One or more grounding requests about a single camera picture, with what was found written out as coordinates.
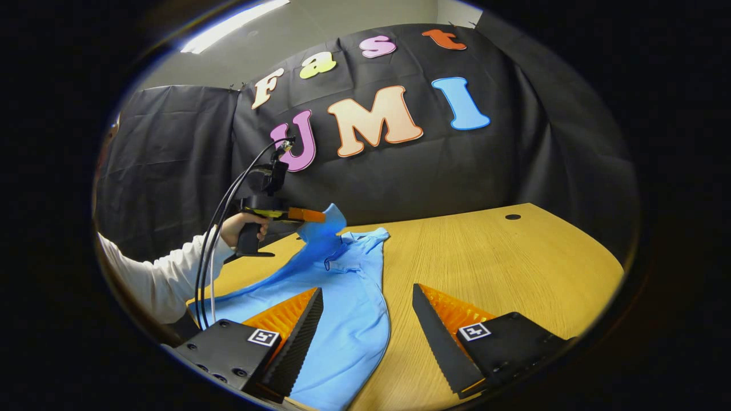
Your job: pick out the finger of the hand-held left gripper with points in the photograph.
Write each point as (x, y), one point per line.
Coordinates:
(307, 215)

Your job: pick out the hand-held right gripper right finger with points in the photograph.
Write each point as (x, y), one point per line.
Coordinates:
(442, 348)

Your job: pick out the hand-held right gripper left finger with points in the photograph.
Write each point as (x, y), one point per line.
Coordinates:
(297, 348)

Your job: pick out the light blue T-shirt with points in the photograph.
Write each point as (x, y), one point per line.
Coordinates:
(348, 319)

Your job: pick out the black backdrop cloth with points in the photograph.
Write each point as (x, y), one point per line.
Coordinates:
(457, 165)

